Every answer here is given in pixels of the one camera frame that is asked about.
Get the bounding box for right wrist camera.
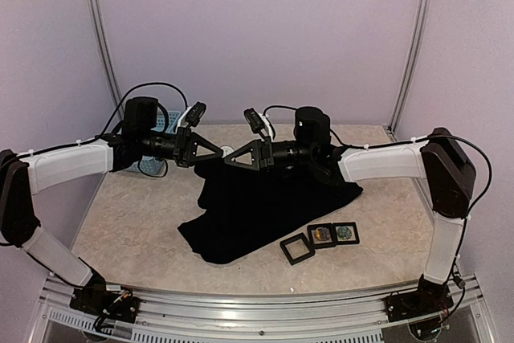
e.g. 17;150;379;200
243;105;332;143

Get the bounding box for front aluminium rail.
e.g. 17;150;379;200
38;274;487;343

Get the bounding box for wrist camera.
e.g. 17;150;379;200
243;105;332;143
122;96;208;135

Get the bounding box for right black square frame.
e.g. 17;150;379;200
332;222;360;245

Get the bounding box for left black square frame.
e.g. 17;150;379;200
279;233;315;266

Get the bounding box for red round brooch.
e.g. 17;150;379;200
221;145;234;156

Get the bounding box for green round brooch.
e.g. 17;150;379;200
337;227;353;241

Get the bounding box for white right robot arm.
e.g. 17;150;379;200
224;127;476;314

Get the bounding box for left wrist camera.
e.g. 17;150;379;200
122;96;208;135

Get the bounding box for black garment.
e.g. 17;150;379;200
178;159;363;264

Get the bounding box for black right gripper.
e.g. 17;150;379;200
225;135;315;174

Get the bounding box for middle black square frame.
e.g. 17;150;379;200
307;223;337;250

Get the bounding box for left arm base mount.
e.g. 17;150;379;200
69;269;141;333

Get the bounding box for right aluminium corner post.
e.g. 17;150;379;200
387;0;430;136

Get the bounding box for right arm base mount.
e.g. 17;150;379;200
384;275;466;322

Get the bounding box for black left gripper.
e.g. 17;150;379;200
139;126;223;168

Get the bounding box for black square frame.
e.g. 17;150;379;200
279;233;315;266
332;222;360;245
307;223;337;250

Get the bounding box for light blue plastic basket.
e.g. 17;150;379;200
126;108;182;178

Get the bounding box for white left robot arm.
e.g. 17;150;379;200
1;128;223;315

